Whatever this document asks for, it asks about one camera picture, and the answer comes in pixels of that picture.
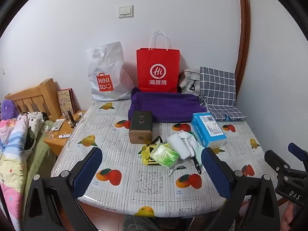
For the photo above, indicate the red paper bag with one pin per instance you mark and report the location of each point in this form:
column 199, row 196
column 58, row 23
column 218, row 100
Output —
column 157, row 60

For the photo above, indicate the patterned hardcover book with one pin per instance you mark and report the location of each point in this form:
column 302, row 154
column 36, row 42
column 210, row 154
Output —
column 65, row 101

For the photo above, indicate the green bed sheet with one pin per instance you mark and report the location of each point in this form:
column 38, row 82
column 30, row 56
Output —
column 41, row 154

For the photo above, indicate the wooden door frame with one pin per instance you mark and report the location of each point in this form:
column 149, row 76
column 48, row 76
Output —
column 243, row 28

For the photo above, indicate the purple plush toy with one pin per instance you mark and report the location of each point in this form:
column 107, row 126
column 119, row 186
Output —
column 8, row 108

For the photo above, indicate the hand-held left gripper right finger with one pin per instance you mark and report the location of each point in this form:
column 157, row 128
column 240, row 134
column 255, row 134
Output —
column 216, row 173

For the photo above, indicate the green patterned tissue packet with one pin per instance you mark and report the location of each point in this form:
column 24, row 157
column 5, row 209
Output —
column 164, row 155

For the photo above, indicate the wooden nightstand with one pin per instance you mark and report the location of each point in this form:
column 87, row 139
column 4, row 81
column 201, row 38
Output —
column 56, row 142

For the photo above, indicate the pastel printed quilt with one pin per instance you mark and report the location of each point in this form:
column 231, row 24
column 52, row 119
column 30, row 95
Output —
column 12, row 149

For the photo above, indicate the purple towel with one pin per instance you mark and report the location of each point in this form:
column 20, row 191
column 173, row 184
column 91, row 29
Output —
column 168, row 105

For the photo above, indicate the white flat packet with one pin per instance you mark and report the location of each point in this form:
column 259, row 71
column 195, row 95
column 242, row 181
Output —
column 58, row 124

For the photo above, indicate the grey backpack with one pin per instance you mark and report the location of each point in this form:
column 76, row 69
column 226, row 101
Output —
column 189, row 81

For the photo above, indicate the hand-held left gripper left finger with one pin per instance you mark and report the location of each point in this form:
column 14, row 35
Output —
column 88, row 170

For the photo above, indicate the yellow black cloth bag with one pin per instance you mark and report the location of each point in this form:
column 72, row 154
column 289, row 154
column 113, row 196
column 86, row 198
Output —
column 145, row 152

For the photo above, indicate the white plastic shopping bag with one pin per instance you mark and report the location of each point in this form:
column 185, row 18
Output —
column 108, row 77

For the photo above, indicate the wooden headboard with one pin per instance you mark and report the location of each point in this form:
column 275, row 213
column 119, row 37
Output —
column 41, row 93

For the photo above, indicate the small white tube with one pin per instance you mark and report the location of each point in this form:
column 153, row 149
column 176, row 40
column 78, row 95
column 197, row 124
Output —
column 64, row 135

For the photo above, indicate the white wall switch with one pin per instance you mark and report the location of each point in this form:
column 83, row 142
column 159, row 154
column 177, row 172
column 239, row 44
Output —
column 125, row 11

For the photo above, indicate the blue tissue pack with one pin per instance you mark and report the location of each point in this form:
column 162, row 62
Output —
column 208, row 130

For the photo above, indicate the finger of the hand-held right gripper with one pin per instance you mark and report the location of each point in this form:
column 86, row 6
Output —
column 297, row 150
column 276, row 162

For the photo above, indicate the dark small bottle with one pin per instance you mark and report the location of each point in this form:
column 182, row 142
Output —
column 70, row 117

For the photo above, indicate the black spotted white pillow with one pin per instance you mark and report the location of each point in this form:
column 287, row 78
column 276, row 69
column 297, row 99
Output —
column 33, row 127

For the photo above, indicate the mint green cloth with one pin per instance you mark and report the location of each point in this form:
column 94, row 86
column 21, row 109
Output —
column 198, row 152

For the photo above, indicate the dark green tea box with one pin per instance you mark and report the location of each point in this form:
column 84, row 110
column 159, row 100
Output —
column 140, row 126

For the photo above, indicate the white fluffy towel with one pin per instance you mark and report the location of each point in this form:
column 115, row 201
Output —
column 179, row 144

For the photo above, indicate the fruit print tablecloth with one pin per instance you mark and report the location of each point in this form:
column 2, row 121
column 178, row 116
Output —
column 134, row 180

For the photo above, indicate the clear drinking glass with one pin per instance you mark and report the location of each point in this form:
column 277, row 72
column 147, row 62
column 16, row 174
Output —
column 48, row 130

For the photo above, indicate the grey checked cushion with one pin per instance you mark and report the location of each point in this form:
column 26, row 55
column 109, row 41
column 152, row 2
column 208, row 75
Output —
column 217, row 91

